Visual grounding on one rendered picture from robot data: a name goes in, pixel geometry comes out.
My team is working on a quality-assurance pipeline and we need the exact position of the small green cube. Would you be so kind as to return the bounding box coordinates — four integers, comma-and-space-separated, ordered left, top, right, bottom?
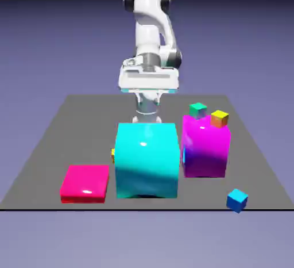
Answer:
188, 102, 208, 120

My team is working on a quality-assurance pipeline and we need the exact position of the small blue cube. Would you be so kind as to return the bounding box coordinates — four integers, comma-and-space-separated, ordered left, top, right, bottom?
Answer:
226, 188, 249, 214

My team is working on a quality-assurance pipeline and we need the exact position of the large cyan box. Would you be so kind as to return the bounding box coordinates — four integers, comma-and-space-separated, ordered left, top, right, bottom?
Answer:
114, 122, 180, 200

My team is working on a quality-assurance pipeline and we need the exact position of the large magenta box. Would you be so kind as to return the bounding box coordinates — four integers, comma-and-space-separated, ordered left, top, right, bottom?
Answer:
181, 114, 232, 179

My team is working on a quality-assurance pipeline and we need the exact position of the large flat pink box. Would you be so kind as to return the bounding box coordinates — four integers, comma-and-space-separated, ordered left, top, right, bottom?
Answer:
59, 164, 110, 204

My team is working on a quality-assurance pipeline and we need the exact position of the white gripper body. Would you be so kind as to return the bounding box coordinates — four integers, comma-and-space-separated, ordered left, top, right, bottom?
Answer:
118, 64, 180, 94

